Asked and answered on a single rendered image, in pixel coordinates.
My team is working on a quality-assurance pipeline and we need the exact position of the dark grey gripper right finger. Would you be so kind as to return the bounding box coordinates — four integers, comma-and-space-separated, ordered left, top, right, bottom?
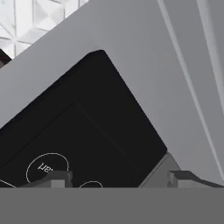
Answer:
166, 170, 224, 189

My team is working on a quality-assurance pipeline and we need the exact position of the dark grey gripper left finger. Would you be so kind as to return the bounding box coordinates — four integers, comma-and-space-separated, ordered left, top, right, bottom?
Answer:
19, 170, 74, 189

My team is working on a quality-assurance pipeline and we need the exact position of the round microwave start button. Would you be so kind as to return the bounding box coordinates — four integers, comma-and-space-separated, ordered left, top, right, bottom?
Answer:
25, 151, 71, 187

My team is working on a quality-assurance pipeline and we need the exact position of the black microwave oven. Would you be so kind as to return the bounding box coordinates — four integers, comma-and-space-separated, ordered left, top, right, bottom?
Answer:
0, 49, 168, 189

